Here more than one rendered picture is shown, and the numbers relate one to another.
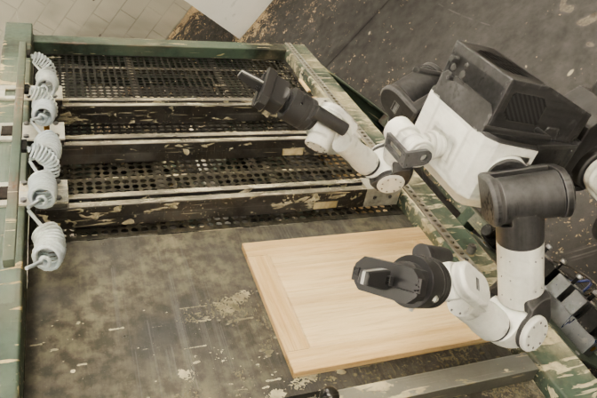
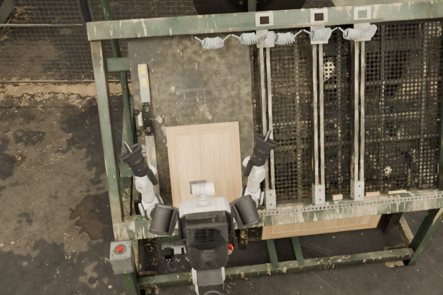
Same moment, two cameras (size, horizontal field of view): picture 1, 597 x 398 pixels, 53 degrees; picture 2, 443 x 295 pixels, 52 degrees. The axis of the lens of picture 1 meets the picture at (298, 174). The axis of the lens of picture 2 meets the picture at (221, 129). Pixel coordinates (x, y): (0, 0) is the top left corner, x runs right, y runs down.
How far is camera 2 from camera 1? 1.82 m
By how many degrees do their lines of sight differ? 49
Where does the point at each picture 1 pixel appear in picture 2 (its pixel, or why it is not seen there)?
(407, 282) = (125, 157)
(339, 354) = (171, 146)
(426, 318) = (186, 187)
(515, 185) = (159, 213)
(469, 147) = (188, 209)
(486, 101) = (192, 219)
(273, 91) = (260, 144)
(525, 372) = not seen: hidden behind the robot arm
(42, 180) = (248, 39)
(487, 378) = not seen: hidden behind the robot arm
